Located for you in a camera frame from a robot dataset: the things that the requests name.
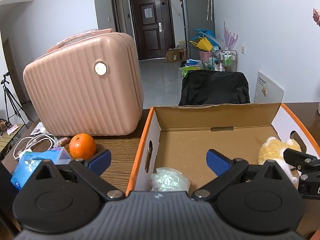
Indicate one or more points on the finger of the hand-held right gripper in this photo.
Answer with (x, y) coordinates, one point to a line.
(300, 158)

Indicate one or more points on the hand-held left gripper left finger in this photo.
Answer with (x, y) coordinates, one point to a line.
(101, 158)

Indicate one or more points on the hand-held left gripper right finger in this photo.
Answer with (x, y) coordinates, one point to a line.
(217, 162)

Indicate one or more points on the orange-rimmed cardboard box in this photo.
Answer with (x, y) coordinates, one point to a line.
(200, 145)

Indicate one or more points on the yellow plush toy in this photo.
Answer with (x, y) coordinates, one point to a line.
(271, 150)

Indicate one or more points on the orange fruit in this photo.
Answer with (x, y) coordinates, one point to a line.
(82, 145)

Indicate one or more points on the pink wrapped snack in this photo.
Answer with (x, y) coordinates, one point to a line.
(63, 141)

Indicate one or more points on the clear crumpled plastic bag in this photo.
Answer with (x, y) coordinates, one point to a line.
(167, 180)

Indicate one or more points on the white printed card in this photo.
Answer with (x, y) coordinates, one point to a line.
(37, 129)

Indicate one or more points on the pink ribbed suitcase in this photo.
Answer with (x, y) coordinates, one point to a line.
(75, 92)

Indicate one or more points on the white leaning panel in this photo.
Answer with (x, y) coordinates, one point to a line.
(268, 90)

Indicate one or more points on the blue tissue pack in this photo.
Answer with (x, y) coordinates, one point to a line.
(25, 170)

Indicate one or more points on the wooden slat table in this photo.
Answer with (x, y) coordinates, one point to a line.
(10, 142)

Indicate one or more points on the green bag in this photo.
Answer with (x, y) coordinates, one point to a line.
(188, 70)

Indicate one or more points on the metal trolley with bottles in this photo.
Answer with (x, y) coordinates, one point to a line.
(226, 60)

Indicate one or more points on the pink bucket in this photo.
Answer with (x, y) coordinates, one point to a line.
(205, 55)

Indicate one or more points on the black tripod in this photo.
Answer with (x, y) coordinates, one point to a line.
(10, 100)

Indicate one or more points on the brown cardboard carton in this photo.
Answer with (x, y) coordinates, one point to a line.
(173, 55)

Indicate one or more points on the yellow bag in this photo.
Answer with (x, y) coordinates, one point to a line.
(203, 44)

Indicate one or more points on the purple feather decoration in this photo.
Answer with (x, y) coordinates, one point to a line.
(228, 37)

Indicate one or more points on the dark brown entrance door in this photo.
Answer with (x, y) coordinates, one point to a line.
(150, 35)

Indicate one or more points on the dried pink roses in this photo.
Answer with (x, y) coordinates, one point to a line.
(317, 16)

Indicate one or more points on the grey refrigerator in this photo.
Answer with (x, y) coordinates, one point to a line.
(197, 17)

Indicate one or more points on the grey interior door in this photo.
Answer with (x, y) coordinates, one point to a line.
(117, 10)

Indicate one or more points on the white paper notice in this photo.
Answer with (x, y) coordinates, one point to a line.
(148, 12)

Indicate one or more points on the hanging clear umbrellas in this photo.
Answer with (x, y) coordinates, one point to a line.
(209, 2)

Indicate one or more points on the white wall socket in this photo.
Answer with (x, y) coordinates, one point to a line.
(243, 50)

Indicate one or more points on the blue folded frame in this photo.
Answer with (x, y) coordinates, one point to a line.
(206, 33)

